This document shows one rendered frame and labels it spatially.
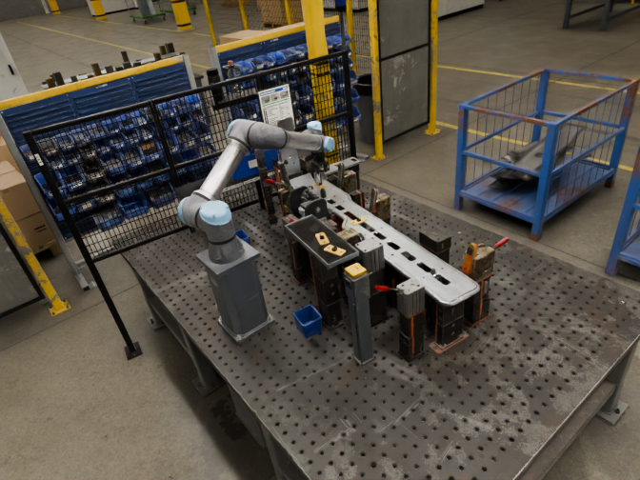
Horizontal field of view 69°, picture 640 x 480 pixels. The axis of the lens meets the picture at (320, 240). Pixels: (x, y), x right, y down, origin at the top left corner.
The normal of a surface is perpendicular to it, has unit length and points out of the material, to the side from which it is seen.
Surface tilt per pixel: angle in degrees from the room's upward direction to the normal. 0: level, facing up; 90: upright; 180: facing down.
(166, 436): 0
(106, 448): 0
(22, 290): 89
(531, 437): 0
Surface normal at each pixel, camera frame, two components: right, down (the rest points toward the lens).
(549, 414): -0.12, -0.83
